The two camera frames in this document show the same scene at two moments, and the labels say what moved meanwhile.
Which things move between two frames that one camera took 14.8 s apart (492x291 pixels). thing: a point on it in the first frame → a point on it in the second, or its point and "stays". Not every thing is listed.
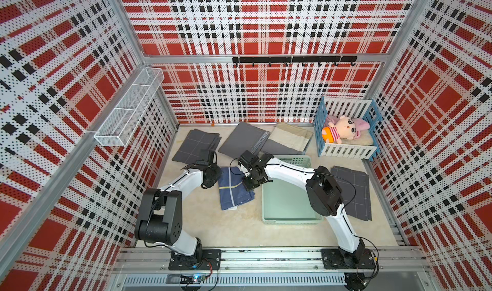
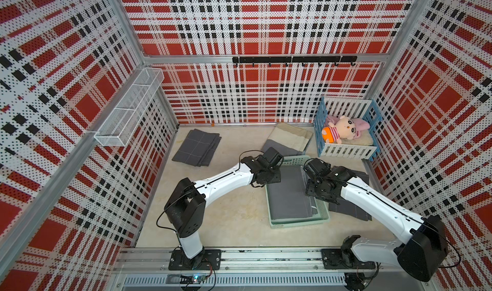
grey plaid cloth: (243, 137) → (287, 199)
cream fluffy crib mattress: (365, 138) stays
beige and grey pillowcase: (287, 140) stays
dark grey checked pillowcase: (197, 147) stays
